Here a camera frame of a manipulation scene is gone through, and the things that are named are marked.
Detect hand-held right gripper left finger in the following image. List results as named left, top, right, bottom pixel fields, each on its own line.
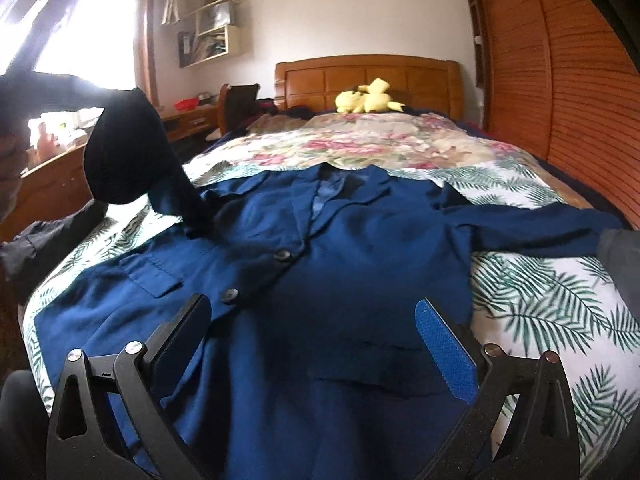
left=46, top=292, right=211, bottom=480

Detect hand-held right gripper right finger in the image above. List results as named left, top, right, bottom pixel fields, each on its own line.
left=415, top=297, right=581, bottom=480

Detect blue suit jacket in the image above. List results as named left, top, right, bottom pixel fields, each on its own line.
left=31, top=87, right=626, bottom=480

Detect group of bottles on desk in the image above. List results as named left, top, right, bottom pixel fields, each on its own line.
left=27, top=107, right=101, bottom=161

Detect wooden desk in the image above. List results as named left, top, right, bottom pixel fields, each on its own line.
left=0, top=105, right=221, bottom=241

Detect bright window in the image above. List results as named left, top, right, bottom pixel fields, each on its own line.
left=0, top=0, right=151, bottom=92

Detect leaf print bed sheet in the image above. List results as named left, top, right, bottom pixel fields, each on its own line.
left=20, top=157, right=640, bottom=480

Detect black cloth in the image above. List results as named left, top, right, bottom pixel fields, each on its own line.
left=0, top=200, right=107, bottom=303

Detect person's dark pants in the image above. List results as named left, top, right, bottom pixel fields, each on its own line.
left=0, top=370, right=53, bottom=480

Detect grey cloth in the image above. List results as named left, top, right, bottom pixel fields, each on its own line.
left=597, top=229, right=640, bottom=322

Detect dark wooden chair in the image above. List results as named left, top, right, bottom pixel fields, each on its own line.
left=217, top=82, right=261, bottom=137

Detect floral blanket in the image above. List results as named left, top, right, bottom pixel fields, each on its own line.
left=200, top=110, right=546, bottom=181

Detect yellow plush toy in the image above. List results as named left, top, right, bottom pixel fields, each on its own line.
left=334, top=77, right=406, bottom=115

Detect wooden slatted wardrobe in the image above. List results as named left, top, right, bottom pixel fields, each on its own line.
left=460, top=0, right=640, bottom=221

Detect wooden bed headboard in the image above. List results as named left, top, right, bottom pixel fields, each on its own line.
left=274, top=55, right=461, bottom=122

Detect white wall shelf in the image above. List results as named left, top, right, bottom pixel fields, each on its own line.
left=177, top=0, right=246, bottom=68

